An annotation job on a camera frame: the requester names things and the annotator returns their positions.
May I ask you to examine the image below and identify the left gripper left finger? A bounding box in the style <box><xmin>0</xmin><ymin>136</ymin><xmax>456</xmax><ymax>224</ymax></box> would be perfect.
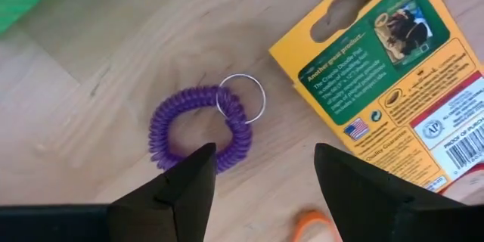
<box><xmin>107</xmin><ymin>142</ymin><xmax>218</xmax><ymax>242</ymax></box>

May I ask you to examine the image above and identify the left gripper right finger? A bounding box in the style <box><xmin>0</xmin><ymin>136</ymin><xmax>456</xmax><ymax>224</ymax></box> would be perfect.
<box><xmin>313</xmin><ymin>142</ymin><xmax>468</xmax><ymax>242</ymax></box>

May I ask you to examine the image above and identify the purple coil wristband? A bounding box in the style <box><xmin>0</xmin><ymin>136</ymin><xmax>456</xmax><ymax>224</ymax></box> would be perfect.
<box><xmin>147</xmin><ymin>73</ymin><xmax>267</xmax><ymax>175</ymax></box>

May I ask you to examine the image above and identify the yellow green crayon box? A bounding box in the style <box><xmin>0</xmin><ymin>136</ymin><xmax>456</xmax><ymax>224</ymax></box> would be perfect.
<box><xmin>268</xmin><ymin>0</ymin><xmax>484</xmax><ymax>194</ymax></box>

